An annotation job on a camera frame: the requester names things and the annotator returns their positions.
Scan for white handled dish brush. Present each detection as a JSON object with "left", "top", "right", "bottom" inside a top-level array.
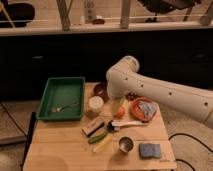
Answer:
[{"left": 108, "top": 120, "right": 146, "bottom": 131}]

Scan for black office chair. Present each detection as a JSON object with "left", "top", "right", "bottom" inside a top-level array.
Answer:
[{"left": 138, "top": 0, "right": 202, "bottom": 23}]

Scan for green toy cucumber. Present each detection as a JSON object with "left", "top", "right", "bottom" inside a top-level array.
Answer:
[{"left": 88, "top": 130, "right": 109, "bottom": 144}]

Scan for dark chair at left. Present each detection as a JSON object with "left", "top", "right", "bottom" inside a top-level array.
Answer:
[{"left": 0, "top": 0, "right": 35, "bottom": 28}]

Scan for black cable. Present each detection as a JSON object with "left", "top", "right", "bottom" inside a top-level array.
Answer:
[{"left": 168, "top": 132, "right": 213, "bottom": 171}]

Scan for green toy pear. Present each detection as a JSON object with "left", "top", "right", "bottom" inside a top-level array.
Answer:
[{"left": 111, "top": 97, "right": 125, "bottom": 112}]

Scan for orange toy tomato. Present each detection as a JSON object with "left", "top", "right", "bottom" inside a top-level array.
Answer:
[{"left": 115, "top": 106, "right": 125, "bottom": 118}]

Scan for metal fork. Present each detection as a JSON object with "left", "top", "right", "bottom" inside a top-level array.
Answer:
[{"left": 50, "top": 102, "right": 78, "bottom": 113}]

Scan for blue sponge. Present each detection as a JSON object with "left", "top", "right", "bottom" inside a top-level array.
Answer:
[{"left": 139, "top": 143, "right": 161, "bottom": 159}]

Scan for green plastic tray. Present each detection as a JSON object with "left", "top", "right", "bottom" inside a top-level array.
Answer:
[{"left": 37, "top": 77, "right": 85, "bottom": 121}]

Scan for small metal cup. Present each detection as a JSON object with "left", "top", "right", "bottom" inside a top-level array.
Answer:
[{"left": 119, "top": 137, "right": 134, "bottom": 154}]

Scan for dark red bowl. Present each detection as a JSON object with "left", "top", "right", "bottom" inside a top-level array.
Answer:
[{"left": 93, "top": 82, "right": 109, "bottom": 102}]

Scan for crumpled grey cloth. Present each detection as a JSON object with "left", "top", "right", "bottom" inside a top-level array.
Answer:
[{"left": 138, "top": 101, "right": 157, "bottom": 119}]

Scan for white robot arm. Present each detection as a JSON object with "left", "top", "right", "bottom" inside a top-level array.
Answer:
[{"left": 106, "top": 55, "right": 213, "bottom": 129}]

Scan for red toy grapes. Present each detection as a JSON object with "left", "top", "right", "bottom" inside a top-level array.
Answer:
[{"left": 125, "top": 92, "right": 138, "bottom": 101}]

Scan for orange plate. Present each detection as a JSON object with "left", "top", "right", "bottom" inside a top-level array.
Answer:
[{"left": 130, "top": 97, "right": 154, "bottom": 122}]

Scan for white lidded cup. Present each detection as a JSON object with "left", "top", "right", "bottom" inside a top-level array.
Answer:
[{"left": 88, "top": 96, "right": 104, "bottom": 113}]

